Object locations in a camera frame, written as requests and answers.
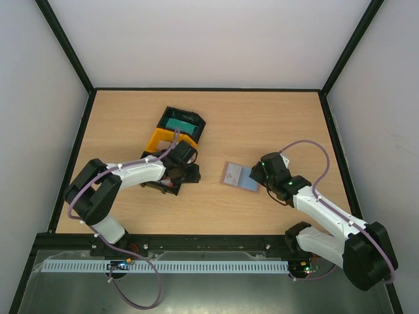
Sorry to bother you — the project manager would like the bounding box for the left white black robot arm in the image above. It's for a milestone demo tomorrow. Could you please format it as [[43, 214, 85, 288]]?
[[64, 140, 200, 244]]

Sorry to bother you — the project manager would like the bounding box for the white floral card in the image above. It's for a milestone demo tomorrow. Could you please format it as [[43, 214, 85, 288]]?
[[223, 163, 243, 186]]

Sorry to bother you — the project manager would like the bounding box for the black bin with teal cards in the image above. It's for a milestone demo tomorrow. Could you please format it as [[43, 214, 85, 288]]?
[[157, 107, 206, 143]]

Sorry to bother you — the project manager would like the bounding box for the yellow plastic bin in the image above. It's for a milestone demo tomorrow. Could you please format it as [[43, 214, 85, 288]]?
[[144, 128, 198, 152]]

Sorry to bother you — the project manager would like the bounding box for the light blue slotted cable duct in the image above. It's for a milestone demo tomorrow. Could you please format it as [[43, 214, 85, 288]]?
[[41, 260, 289, 274]]

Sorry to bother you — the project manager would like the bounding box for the black aluminium frame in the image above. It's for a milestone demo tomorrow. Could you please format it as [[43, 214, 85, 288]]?
[[8, 0, 403, 314]]

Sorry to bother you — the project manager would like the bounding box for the teal card stack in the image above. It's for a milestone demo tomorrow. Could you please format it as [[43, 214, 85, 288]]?
[[165, 118, 197, 135]]

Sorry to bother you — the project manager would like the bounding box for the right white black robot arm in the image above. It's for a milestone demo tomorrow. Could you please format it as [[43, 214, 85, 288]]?
[[249, 152, 398, 291]]

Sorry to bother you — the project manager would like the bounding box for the black bin with red cards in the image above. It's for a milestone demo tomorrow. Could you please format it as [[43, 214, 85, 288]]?
[[139, 148, 184, 197]]

